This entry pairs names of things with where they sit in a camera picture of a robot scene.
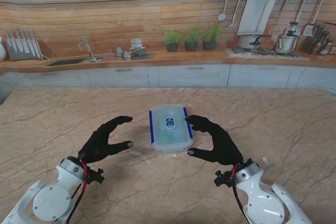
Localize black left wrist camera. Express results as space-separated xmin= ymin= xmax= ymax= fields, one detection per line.
xmin=86 ymin=167 xmax=105 ymax=185

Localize white lower kitchen cabinets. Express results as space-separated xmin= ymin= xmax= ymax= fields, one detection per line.
xmin=0 ymin=63 xmax=336 ymax=89

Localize clear plastic crate blue strips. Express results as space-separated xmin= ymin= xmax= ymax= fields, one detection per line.
xmin=149 ymin=107 xmax=194 ymax=155

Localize hanging steel grater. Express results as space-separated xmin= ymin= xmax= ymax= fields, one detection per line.
xmin=303 ymin=24 xmax=316 ymax=37

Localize small silver bowls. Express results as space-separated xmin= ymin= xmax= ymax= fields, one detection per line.
xmin=113 ymin=46 xmax=133 ymax=59

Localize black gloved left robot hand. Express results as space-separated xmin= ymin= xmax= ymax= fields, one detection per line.
xmin=78 ymin=115 xmax=134 ymax=165

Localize red black right arm cable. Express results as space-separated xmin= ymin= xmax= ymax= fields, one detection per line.
xmin=230 ymin=163 xmax=250 ymax=218

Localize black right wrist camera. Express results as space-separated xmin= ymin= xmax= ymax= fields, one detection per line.
xmin=214 ymin=170 xmax=236 ymax=188

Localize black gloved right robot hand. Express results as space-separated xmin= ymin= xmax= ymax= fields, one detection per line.
xmin=185 ymin=115 xmax=244 ymax=166

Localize white jug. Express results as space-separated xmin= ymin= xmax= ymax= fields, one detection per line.
xmin=0 ymin=36 xmax=7 ymax=61

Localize red black arm cable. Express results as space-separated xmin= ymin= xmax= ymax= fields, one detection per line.
xmin=64 ymin=159 xmax=91 ymax=224
xmin=230 ymin=163 xmax=250 ymax=218

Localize clear plastic crate lid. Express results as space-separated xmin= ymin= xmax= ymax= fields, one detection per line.
xmin=149 ymin=103 xmax=194 ymax=151

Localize red black left arm cable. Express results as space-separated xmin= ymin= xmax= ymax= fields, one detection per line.
xmin=64 ymin=159 xmax=91 ymax=224

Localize hanging steel utensil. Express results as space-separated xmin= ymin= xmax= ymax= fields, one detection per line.
xmin=227 ymin=0 xmax=241 ymax=29

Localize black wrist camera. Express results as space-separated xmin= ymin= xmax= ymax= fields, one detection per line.
xmin=86 ymin=167 xmax=105 ymax=185
xmin=214 ymin=170 xmax=236 ymax=188

